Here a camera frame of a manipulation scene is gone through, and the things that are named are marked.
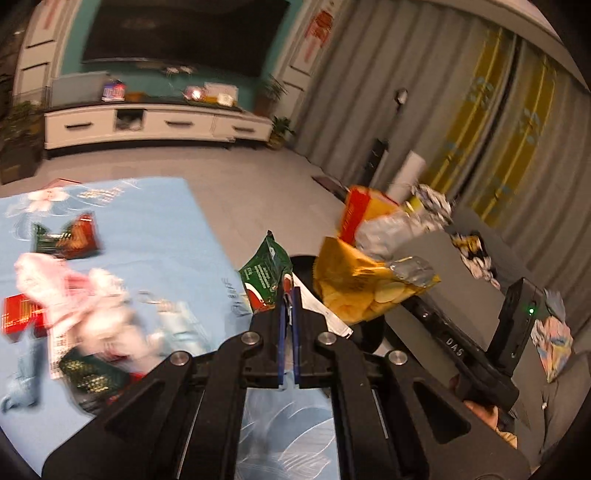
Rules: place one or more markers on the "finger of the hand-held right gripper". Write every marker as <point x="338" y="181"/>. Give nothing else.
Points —
<point x="422" y="314"/>

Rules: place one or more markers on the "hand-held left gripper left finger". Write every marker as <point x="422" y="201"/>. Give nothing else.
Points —
<point x="280" y="344"/>

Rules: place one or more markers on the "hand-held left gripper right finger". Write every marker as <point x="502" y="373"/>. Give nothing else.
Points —
<point x="297" y="350"/>

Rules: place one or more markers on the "black trash bin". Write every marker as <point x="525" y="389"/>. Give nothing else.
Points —
<point x="374" y="334"/>

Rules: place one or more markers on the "yellow chip bag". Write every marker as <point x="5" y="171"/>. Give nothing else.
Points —
<point x="355" y="286"/>

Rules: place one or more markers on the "pink white plastic bag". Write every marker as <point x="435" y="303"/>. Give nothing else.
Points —
<point x="78" y="304"/>

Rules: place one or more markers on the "green red wafer wrapper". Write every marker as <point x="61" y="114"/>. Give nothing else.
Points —
<point x="69" y="237"/>

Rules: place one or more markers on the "person's right hand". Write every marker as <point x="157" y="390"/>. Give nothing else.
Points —
<point x="487" y="417"/>

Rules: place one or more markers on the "colourful printed cloth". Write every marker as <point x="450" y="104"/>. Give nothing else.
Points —
<point x="554" y="337"/>

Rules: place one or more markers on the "grey sofa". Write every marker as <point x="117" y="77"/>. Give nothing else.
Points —
<point x="443" y="277"/>

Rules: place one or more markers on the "white paper slip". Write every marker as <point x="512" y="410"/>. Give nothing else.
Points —
<point x="330" y="318"/>

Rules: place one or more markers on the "black yellow printed cloth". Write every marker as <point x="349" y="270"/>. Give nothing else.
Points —
<point x="475" y="254"/>

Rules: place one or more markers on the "silver crumpled wrapper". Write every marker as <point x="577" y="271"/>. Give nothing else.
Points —
<point x="392" y="233"/>

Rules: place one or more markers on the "light blue plastic packet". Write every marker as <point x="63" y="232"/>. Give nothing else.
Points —
<point x="178" y="325"/>

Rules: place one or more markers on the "black white crumpled wrapper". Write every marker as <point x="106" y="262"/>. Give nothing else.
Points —
<point x="434" y="203"/>

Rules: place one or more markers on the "red yellow snack bag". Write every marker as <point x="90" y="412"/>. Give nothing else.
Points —
<point x="360" y="210"/>

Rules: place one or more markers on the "blue floral tablecloth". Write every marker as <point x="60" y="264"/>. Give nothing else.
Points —
<point x="161" y="230"/>

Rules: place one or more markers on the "green gold snack wrapper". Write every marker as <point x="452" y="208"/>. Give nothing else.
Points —
<point x="92" y="378"/>

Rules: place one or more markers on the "yellow patterned sheer curtain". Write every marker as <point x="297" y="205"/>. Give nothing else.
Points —
<point x="512" y="129"/>

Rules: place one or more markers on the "small potted plant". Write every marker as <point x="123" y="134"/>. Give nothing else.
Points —
<point x="280" y="131"/>

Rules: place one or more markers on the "grey curtain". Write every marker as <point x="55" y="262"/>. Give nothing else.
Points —
<point x="369" y="83"/>

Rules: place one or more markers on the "white television cabinet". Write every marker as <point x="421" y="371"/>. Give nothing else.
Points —
<point x="161" y="124"/>

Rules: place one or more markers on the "tall potted plant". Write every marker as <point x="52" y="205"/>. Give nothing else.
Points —
<point x="271" y="94"/>

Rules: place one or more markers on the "white flat box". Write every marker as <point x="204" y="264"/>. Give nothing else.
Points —
<point x="221" y="93"/>

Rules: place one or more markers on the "pink lit gadget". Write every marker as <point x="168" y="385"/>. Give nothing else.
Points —
<point x="195" y="93"/>

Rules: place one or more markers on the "blue red small box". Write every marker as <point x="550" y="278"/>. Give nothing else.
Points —
<point x="113" y="91"/>

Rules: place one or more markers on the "translucent storage box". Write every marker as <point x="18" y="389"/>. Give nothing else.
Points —
<point x="76" y="90"/>

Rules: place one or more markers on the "black television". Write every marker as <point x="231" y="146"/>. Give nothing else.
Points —
<point x="184" y="32"/>

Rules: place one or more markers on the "dark plant stand with plants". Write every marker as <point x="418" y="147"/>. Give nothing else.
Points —
<point x="18" y="143"/>

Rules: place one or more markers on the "small round wall device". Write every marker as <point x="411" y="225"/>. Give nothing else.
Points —
<point x="401" y="96"/>

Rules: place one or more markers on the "red wall hanging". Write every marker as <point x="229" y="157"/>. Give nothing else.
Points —
<point x="321" y="23"/>

